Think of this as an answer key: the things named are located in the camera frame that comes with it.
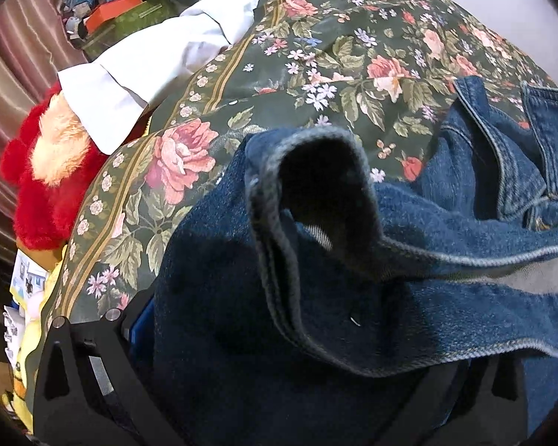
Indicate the orange box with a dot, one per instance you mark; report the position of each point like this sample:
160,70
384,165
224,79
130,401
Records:
107,14

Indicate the red plush toy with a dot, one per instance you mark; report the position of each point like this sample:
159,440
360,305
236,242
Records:
32,195

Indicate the green storage box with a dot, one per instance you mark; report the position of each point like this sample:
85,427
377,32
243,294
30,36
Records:
135,21

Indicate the striped pink gold curtain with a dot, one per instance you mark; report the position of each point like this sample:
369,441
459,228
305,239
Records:
9,79

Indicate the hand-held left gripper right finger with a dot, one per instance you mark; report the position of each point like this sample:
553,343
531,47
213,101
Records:
474,404

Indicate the green floral bedspread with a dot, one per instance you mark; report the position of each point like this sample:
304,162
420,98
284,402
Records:
307,55

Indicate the white pillow cloth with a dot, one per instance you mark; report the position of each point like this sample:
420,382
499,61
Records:
167,55

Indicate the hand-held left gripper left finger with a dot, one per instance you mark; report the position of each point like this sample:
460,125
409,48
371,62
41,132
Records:
142,330

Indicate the blue denim jacket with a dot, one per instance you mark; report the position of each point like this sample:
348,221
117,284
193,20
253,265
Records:
242,334

